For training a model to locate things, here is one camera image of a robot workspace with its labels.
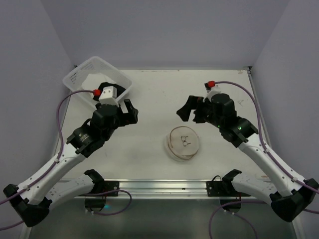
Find black garment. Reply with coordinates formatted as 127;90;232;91
98;82;126;102

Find round white mesh laundry bag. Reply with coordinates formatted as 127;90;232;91
163;125;200;162

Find white bra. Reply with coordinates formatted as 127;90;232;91
81;73;115;91

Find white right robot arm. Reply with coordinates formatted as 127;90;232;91
176;93;319;222

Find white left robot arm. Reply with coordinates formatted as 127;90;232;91
3;99;138;227

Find white plastic basket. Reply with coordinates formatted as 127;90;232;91
63;56;133;107

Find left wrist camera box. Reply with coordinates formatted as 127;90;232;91
98;86;119;106

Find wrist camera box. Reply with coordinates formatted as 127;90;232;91
98;86;119;106
204;81;221;101

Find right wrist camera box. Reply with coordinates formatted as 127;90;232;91
204;81;221;101

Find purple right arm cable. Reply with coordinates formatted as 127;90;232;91
206;80;319;239

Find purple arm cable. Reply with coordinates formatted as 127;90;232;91
0;89;100;231
206;80;319;239

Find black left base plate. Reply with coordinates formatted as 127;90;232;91
90;180;120;197

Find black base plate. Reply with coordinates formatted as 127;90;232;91
206;181;250;197
90;180;120;197

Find aluminium mounting rail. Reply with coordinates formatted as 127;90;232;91
59;179;272;200

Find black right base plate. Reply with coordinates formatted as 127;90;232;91
206;181;250;197

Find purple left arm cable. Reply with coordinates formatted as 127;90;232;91
0;89;100;231

